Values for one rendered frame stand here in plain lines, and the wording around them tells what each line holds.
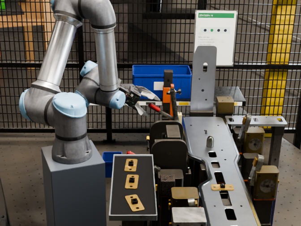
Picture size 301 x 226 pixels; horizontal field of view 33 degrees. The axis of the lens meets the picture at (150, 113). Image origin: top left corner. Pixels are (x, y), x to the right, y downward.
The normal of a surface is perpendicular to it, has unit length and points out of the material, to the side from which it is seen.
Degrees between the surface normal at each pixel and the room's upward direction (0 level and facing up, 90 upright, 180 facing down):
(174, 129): 0
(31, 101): 58
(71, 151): 72
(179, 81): 90
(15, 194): 0
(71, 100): 7
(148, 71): 90
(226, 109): 90
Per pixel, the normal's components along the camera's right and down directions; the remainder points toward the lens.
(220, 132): 0.02, -0.92
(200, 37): 0.03, 0.40
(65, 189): 0.37, 0.37
